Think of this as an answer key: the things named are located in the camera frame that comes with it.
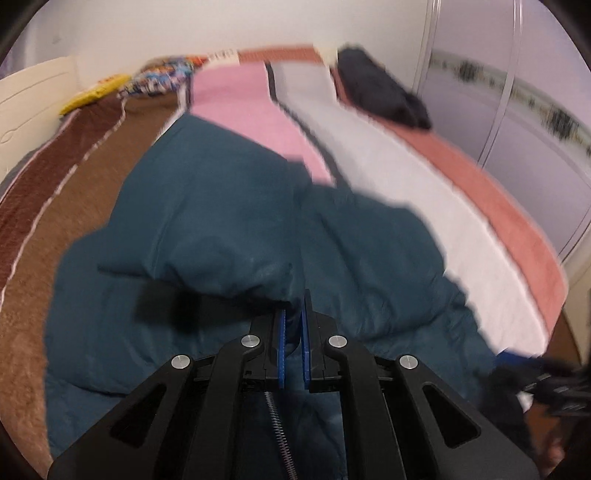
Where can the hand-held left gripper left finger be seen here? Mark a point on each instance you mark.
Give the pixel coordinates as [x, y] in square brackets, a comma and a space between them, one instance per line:
[281, 353]

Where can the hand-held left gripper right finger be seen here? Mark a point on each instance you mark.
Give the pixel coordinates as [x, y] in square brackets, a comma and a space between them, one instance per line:
[305, 353]

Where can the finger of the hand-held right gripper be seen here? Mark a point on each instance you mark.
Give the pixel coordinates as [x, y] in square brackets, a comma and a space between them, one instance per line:
[515, 369]

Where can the teal puffer jacket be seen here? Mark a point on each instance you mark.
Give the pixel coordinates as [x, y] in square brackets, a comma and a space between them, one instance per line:
[207, 207]

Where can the lilac wardrobe with floral band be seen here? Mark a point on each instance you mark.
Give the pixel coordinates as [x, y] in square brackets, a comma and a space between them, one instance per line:
[531, 152]

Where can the striped patchwork bed blanket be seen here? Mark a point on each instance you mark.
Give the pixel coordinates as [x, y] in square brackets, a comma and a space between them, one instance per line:
[69, 230]

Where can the black puffer jacket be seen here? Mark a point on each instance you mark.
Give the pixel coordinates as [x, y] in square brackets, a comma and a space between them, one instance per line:
[374, 87]

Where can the colourful printed pillow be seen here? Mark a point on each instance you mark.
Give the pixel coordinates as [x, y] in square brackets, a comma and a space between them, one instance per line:
[161, 76]

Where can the white patterned pillow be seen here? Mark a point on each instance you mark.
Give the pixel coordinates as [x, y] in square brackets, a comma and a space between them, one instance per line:
[224, 55]

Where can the yellow pillow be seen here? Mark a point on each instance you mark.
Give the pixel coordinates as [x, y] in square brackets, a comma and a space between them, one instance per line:
[92, 94]

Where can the cream bed headboard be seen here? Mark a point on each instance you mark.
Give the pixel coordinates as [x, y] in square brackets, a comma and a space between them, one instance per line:
[27, 106]

